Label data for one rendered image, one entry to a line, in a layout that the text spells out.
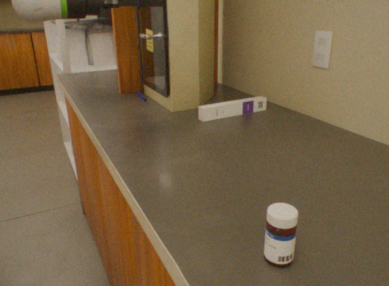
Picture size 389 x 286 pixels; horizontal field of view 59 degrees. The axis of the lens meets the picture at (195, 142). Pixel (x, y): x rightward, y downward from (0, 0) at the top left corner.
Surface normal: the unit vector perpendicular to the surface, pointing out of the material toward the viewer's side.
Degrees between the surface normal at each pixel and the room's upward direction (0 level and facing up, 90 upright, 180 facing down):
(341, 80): 90
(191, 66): 90
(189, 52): 90
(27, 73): 90
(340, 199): 1
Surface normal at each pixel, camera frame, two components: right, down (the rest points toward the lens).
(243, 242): -0.01, -0.93
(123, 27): 0.44, 0.33
